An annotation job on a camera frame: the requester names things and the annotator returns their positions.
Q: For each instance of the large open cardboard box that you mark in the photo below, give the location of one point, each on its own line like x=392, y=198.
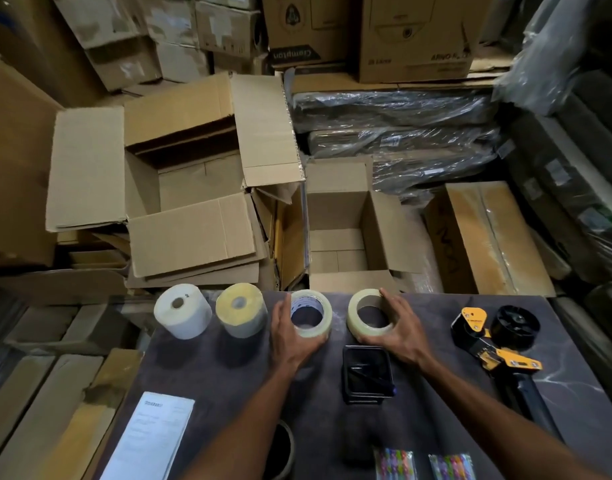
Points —
x=186, y=234

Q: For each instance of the person's left forearm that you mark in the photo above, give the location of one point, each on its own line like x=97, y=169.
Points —
x=246, y=424

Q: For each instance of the colourful patterned packet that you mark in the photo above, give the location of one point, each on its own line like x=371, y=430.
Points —
x=395, y=465
x=452, y=467

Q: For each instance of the person's right thumb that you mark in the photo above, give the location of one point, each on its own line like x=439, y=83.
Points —
x=375, y=340

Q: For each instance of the clear tape roll white core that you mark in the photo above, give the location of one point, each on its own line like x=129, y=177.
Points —
x=321, y=309

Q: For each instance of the cardboard box black label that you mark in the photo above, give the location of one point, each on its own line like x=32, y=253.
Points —
x=306, y=24

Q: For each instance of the person's left thumb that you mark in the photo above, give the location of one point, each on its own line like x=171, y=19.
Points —
x=316, y=344

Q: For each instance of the printed brown cardboard box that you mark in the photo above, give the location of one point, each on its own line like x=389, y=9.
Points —
x=416, y=39

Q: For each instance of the white printed paper sheet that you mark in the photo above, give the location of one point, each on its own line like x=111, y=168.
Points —
x=148, y=439

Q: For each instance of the white label roll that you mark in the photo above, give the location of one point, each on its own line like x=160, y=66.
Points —
x=186, y=314

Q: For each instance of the brown tape roll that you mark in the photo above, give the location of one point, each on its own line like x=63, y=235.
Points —
x=287, y=449

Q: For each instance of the yellow label roll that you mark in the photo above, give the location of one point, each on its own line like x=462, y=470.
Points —
x=243, y=317

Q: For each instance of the pile of stacked cardboard boxes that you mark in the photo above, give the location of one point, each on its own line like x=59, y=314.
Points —
x=156, y=34

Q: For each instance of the flattened cardboard sheets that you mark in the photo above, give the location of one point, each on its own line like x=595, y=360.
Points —
x=51, y=409

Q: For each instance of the small open cardboard box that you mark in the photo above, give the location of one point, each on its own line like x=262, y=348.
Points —
x=336, y=209

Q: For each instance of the dark wrapped packages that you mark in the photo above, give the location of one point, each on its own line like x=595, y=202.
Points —
x=576, y=184

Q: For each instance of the black plastic tray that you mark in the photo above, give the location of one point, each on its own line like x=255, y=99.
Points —
x=368, y=374

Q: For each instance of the stack of plastic-wrapped bundles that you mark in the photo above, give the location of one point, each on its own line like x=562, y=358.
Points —
x=396, y=129

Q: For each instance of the person's right hand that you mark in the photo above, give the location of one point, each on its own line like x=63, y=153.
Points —
x=406, y=339

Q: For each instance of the crumpled clear plastic wrap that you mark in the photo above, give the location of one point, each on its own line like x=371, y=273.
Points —
x=546, y=49

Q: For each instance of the yellow black tape dispenser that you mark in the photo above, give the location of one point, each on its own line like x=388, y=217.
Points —
x=506, y=357

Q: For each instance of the person's left hand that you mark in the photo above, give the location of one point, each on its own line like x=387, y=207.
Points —
x=286, y=344

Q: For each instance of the taped closed cardboard box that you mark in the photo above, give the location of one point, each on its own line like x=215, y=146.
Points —
x=491, y=239

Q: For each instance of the tall plain cardboard box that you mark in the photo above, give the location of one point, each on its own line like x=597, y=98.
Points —
x=16, y=169

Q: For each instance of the person's right forearm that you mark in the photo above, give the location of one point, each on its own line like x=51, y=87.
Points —
x=486, y=419

